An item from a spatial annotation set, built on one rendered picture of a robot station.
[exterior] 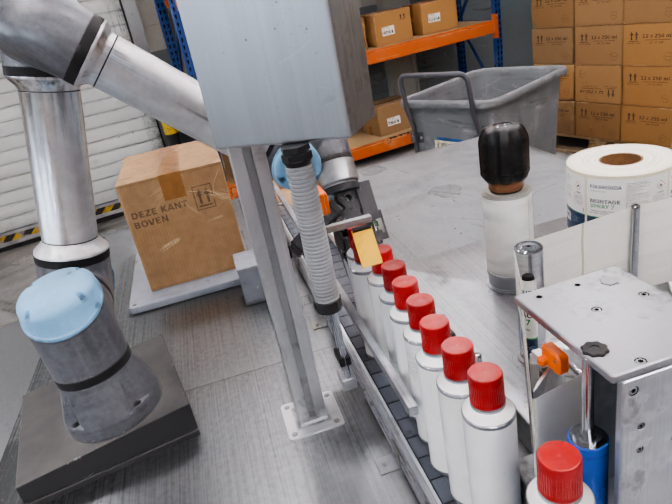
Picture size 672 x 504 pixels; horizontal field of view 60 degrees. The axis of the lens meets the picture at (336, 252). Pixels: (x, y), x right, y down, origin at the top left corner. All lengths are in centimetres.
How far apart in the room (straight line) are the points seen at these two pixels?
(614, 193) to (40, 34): 97
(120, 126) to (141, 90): 427
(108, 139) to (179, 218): 373
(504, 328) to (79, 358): 65
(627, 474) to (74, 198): 82
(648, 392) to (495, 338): 50
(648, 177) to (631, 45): 307
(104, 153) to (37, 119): 415
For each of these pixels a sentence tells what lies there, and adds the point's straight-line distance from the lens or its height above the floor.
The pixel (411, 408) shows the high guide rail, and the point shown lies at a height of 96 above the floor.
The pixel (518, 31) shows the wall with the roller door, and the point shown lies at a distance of 691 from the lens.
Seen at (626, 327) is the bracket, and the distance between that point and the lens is 53.
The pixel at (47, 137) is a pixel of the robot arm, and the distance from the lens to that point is 98.
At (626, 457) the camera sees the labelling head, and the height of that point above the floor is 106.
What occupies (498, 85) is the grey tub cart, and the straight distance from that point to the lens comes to 385.
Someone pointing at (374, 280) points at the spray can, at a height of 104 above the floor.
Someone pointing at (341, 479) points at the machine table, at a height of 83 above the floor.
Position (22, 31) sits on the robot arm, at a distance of 85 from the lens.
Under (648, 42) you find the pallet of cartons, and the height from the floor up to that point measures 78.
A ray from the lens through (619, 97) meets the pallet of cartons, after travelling 436.
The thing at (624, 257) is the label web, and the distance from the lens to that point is 99.
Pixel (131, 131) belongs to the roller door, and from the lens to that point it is 514.
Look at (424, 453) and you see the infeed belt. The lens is 79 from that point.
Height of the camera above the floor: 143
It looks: 24 degrees down
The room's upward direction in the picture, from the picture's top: 11 degrees counter-clockwise
